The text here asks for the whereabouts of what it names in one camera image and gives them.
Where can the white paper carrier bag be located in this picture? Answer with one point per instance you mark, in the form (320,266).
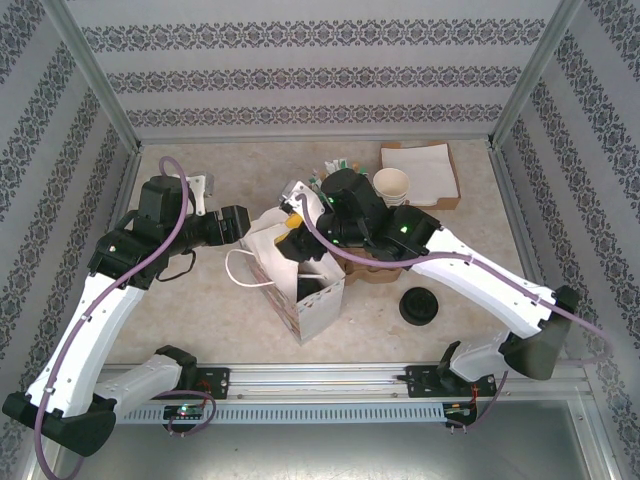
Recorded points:
(320,315)

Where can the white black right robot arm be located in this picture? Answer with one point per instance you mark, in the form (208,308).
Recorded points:
(480,285)

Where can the white paper cup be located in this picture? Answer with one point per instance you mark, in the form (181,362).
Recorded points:
(391,182)
(395,202)

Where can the brown pulp cup carrier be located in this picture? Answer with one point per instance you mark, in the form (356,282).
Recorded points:
(370,275)

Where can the white paper napkin pile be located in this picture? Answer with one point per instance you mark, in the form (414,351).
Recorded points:
(425,165)

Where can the napkins in cardboard tray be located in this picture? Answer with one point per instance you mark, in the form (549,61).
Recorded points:
(452,205)

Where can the small circuit board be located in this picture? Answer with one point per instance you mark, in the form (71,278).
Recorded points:
(187,411)
(457,410)

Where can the aluminium side base rail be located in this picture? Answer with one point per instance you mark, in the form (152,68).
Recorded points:
(122,200)
(516,225)

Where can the aluminium mounting rail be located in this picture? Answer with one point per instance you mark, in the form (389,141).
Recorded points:
(320,380)

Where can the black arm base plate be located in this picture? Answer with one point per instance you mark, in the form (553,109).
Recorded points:
(417,382)
(215,382)

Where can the aluminium frame post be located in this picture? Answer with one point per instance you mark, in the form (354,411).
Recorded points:
(90,65)
(534,65)

